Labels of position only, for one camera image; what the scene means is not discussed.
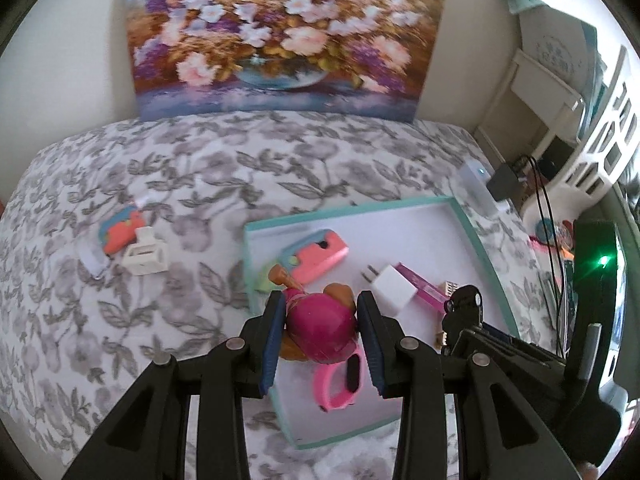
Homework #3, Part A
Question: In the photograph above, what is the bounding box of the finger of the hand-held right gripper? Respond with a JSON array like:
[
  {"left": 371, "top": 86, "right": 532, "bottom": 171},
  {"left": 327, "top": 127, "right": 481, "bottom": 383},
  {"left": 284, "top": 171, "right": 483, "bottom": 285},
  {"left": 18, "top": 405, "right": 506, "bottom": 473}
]
[
  {"left": 480, "top": 326, "right": 568, "bottom": 361},
  {"left": 444, "top": 329, "right": 567, "bottom": 381}
]

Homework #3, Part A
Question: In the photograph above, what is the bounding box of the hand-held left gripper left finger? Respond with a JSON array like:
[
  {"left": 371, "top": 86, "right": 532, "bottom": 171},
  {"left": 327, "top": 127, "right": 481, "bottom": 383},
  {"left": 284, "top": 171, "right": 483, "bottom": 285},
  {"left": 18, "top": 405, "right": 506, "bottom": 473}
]
[{"left": 62, "top": 290, "right": 287, "bottom": 480}]

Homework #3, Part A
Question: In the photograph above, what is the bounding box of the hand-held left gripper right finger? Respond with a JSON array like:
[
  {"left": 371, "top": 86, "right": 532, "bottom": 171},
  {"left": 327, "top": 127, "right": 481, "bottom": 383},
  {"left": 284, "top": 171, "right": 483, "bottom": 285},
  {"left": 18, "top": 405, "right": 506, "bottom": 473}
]
[{"left": 354, "top": 290, "right": 576, "bottom": 480}]

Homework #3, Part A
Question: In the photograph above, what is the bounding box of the black toy car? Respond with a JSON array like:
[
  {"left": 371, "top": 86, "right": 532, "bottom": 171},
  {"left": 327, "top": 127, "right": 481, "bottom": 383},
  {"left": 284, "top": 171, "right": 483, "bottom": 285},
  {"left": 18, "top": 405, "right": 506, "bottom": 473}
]
[{"left": 442, "top": 284, "right": 485, "bottom": 341}]

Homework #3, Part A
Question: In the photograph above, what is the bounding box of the pink toy figure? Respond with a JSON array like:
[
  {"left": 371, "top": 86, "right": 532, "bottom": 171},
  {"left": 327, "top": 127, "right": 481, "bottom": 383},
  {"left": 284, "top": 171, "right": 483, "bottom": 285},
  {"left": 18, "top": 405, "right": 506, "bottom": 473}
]
[{"left": 267, "top": 265, "right": 361, "bottom": 365}]

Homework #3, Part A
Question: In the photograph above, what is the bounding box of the pink smartwatch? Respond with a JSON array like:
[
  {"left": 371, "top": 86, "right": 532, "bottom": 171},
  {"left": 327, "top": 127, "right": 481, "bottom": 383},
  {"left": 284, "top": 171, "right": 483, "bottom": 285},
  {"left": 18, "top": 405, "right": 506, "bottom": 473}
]
[{"left": 312, "top": 352, "right": 365, "bottom": 413}]

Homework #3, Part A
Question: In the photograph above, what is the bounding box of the small wooden block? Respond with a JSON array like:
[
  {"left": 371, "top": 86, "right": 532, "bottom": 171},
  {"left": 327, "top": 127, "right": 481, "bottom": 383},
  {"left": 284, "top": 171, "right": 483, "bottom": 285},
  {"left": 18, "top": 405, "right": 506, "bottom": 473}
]
[{"left": 434, "top": 281, "right": 463, "bottom": 350}]

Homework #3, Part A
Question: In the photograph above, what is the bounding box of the white charger adapter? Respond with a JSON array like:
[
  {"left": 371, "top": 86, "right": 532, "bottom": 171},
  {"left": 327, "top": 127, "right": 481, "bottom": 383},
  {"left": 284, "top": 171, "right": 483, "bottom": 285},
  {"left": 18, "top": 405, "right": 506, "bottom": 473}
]
[{"left": 361, "top": 265, "right": 418, "bottom": 318}]

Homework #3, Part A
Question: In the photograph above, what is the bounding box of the pink comb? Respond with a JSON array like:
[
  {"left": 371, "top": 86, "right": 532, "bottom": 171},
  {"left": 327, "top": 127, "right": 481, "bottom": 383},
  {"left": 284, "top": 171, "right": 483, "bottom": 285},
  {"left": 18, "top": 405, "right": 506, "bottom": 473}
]
[{"left": 392, "top": 261, "right": 448, "bottom": 316}]

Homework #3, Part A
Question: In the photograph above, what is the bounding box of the orange blue toy block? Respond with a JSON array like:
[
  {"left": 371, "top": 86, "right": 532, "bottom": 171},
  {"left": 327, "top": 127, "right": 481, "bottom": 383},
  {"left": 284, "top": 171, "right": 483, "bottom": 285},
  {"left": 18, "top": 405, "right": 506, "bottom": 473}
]
[{"left": 255, "top": 229, "right": 349, "bottom": 295}]

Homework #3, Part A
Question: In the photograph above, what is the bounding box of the teal edged white box lid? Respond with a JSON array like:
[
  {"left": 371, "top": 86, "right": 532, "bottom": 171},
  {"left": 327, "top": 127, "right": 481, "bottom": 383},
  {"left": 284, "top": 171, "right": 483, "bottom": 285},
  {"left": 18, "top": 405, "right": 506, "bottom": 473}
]
[{"left": 243, "top": 196, "right": 521, "bottom": 450}]

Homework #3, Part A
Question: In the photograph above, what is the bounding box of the round blue tin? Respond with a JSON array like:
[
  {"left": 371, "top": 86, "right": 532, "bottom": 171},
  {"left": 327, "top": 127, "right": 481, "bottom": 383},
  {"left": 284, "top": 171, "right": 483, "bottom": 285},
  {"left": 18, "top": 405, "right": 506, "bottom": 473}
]
[{"left": 532, "top": 217, "right": 568, "bottom": 243}]

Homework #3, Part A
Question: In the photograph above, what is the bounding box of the white device with light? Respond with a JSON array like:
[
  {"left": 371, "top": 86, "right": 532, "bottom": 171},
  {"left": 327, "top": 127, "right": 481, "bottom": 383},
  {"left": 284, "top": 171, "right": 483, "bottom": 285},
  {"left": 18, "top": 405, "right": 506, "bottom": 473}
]
[{"left": 457, "top": 160, "right": 508, "bottom": 218}]

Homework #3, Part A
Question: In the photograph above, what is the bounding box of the white hair claw clip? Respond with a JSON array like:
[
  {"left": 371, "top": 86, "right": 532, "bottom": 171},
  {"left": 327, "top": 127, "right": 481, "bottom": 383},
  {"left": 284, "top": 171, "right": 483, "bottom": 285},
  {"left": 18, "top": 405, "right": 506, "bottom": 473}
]
[{"left": 121, "top": 227, "right": 169, "bottom": 276}]

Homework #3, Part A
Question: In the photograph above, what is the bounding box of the coral and blue toy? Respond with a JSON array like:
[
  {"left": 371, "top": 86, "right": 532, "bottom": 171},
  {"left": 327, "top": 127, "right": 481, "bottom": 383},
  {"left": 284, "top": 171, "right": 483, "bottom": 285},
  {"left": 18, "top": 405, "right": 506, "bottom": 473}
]
[{"left": 97, "top": 195, "right": 151, "bottom": 256}]

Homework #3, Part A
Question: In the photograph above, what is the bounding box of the white plastic piece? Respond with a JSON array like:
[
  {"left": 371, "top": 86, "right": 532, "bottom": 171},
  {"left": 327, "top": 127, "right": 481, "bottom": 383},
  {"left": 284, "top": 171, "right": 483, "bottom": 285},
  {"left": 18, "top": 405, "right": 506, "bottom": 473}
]
[{"left": 80, "top": 240, "right": 112, "bottom": 278}]

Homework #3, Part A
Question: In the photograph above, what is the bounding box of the grey floral bedspread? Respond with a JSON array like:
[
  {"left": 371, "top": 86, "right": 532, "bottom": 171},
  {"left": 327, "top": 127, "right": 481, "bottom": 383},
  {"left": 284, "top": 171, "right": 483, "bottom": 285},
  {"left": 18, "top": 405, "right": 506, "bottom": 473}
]
[{"left": 0, "top": 110, "right": 571, "bottom": 480}]

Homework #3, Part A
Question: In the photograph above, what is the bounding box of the white shelf furniture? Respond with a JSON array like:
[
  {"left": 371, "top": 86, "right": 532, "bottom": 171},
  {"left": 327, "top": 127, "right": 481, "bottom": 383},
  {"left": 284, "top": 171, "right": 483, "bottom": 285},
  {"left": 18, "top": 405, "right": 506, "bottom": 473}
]
[{"left": 475, "top": 50, "right": 586, "bottom": 161}]

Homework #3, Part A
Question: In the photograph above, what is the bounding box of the floral canvas painting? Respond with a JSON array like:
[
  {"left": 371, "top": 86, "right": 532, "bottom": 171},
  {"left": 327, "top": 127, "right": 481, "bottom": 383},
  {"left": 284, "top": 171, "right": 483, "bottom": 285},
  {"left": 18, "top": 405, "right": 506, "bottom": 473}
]
[{"left": 122, "top": 0, "right": 452, "bottom": 123}]

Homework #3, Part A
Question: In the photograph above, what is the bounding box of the white multi photo frame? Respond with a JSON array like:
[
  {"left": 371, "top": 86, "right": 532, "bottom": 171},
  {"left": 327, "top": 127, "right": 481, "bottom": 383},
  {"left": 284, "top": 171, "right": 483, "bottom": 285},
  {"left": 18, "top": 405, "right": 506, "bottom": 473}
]
[{"left": 525, "top": 45, "right": 640, "bottom": 221}]

